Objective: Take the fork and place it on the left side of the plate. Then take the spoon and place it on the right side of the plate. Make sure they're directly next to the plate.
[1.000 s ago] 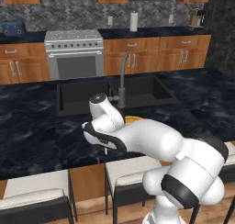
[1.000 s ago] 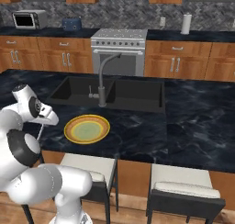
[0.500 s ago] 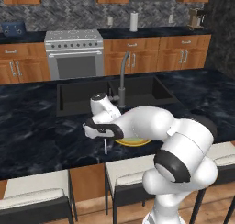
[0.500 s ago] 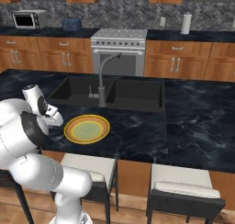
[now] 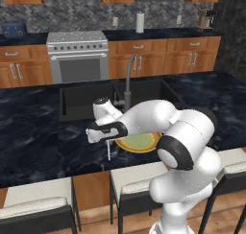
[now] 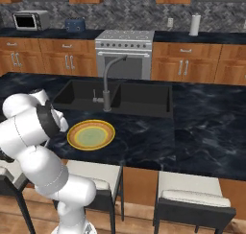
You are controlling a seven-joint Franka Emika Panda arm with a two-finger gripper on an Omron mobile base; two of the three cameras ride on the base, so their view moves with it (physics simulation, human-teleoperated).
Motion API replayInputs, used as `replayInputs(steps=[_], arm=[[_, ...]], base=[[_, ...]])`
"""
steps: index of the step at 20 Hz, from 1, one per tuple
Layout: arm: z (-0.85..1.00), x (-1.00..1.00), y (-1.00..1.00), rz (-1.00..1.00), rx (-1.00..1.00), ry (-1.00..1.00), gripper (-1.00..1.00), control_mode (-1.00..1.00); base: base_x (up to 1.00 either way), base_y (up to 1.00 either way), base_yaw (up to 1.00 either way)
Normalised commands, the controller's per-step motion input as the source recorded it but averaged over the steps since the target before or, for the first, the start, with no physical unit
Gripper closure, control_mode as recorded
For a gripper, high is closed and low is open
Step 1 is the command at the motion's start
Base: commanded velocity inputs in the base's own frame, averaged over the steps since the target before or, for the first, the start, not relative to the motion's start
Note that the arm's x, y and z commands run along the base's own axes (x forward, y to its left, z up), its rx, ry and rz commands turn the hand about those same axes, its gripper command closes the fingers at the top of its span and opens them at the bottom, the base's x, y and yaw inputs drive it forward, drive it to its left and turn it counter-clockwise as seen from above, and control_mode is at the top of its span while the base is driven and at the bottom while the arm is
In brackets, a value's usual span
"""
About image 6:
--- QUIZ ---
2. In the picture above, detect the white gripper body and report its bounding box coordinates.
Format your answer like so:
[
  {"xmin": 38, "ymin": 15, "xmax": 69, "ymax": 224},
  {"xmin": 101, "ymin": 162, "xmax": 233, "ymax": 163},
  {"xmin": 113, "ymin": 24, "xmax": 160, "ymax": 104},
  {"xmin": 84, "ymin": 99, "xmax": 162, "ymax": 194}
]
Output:
[{"xmin": 51, "ymin": 108, "xmax": 70, "ymax": 133}]

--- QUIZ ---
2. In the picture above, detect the yellow and orange plate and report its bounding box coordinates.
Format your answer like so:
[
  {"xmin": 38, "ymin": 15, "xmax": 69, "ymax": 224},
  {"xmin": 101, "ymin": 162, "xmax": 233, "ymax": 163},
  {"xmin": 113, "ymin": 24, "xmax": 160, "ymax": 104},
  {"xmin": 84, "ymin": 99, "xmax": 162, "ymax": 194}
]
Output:
[{"xmin": 66, "ymin": 119, "xmax": 116, "ymax": 152}]

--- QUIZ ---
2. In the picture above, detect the grey sink tap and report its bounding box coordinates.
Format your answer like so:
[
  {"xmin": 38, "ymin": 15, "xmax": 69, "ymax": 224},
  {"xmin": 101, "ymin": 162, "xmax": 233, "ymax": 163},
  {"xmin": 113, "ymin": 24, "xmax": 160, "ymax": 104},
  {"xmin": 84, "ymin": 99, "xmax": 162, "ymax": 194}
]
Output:
[{"xmin": 92, "ymin": 54, "xmax": 129, "ymax": 113}]

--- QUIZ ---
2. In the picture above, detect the wooden base cupboard run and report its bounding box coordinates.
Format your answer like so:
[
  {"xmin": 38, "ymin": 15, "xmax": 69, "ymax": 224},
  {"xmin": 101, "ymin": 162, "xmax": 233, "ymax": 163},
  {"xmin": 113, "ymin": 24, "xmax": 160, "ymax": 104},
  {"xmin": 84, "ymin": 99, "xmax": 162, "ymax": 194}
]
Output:
[
  {"xmin": 150, "ymin": 40, "xmax": 246, "ymax": 86},
  {"xmin": 0, "ymin": 35, "xmax": 99, "ymax": 78}
]

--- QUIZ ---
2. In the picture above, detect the black stool with white cushion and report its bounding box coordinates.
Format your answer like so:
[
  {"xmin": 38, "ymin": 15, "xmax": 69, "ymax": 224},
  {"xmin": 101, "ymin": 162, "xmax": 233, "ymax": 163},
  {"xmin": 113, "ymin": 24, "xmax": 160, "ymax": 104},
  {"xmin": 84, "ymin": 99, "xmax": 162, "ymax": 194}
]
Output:
[
  {"xmin": 52, "ymin": 159, "xmax": 125, "ymax": 234},
  {"xmin": 0, "ymin": 160, "xmax": 37, "ymax": 234},
  {"xmin": 152, "ymin": 170, "xmax": 237, "ymax": 234}
]

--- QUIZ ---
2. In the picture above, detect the black sink basin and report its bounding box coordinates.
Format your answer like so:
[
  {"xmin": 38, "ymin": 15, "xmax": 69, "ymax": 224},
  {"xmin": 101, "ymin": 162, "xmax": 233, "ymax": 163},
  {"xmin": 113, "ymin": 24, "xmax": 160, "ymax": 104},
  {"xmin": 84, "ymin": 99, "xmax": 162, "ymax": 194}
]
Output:
[{"xmin": 52, "ymin": 79, "xmax": 174, "ymax": 119}]

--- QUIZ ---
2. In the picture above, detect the silver oven with hob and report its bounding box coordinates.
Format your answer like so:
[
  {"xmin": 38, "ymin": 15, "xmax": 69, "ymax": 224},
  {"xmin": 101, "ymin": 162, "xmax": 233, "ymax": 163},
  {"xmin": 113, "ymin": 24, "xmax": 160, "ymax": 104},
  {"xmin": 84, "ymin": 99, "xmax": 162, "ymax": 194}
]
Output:
[{"xmin": 94, "ymin": 29, "xmax": 156, "ymax": 82}]

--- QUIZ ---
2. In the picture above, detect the blue toaster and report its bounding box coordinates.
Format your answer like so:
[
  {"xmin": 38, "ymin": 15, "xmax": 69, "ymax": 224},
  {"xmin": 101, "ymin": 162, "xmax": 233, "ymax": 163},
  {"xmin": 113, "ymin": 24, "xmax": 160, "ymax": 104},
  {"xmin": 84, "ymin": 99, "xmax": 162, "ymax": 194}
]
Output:
[{"xmin": 64, "ymin": 17, "xmax": 86, "ymax": 34}]

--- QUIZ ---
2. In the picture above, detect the wooden island cabinet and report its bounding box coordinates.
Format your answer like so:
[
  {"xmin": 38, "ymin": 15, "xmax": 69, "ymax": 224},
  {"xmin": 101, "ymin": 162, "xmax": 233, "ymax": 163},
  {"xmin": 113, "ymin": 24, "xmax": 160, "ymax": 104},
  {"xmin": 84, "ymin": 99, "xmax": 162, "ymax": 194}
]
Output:
[{"xmin": 61, "ymin": 158, "xmax": 246, "ymax": 222}]

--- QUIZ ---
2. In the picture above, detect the silver toaster oven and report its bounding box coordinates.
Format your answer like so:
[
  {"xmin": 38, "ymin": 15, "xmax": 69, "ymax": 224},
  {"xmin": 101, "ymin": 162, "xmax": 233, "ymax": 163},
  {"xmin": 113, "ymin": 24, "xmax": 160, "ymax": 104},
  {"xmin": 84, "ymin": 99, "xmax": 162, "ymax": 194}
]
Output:
[{"xmin": 12, "ymin": 10, "xmax": 51, "ymax": 32}]

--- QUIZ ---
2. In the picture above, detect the white paper towel roll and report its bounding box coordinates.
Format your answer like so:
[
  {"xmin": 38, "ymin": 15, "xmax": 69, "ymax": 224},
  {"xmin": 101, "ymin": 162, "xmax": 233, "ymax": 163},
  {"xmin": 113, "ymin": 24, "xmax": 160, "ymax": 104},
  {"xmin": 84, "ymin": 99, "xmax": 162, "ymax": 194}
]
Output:
[{"xmin": 188, "ymin": 12, "xmax": 203, "ymax": 37}]

